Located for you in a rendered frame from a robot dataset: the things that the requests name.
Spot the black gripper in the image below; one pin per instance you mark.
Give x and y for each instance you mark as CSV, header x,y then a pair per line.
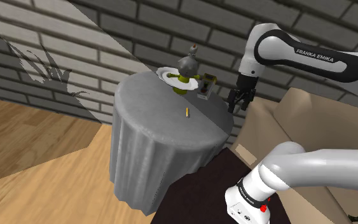
x,y
247,82

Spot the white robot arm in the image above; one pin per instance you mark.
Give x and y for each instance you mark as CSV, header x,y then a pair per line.
x,y
290,169

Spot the small yellow and white box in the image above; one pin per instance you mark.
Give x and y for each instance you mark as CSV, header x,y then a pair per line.
x,y
206,86

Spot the orange pencil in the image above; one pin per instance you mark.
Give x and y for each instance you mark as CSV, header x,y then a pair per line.
x,y
187,112

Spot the grey-headed yellow-green figure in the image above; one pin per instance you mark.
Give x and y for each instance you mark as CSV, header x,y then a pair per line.
x,y
187,65

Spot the white plate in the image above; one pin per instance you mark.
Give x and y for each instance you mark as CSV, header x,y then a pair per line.
x,y
167,79

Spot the beige sofa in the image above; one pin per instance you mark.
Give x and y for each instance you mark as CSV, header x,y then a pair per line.
x,y
315,124

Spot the round table with grey cloth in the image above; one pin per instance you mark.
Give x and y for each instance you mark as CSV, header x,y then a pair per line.
x,y
154,133

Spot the small black object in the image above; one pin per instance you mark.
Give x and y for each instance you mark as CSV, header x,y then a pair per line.
x,y
357,218

